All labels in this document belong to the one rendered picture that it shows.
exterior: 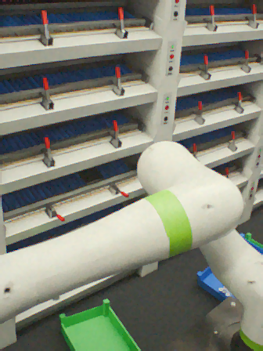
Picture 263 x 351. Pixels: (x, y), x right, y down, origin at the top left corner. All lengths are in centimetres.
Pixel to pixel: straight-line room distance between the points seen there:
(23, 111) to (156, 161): 53
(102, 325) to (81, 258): 106
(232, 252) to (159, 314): 74
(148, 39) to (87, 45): 24
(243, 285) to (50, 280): 58
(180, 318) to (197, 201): 109
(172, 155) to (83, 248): 29
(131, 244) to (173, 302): 116
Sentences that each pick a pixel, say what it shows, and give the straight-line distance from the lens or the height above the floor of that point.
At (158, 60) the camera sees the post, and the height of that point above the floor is 94.
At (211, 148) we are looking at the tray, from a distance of 200.
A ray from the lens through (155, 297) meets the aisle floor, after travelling 186.
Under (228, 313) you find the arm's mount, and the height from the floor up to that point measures 35.
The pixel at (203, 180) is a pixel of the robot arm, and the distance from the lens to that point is 78.
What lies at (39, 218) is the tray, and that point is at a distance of 145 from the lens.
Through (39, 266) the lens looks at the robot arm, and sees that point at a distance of 68.
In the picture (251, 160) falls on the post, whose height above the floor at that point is 38.
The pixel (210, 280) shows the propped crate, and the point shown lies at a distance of 195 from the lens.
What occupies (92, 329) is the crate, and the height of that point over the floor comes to 0.
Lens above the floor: 127
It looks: 28 degrees down
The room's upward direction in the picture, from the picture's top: 4 degrees clockwise
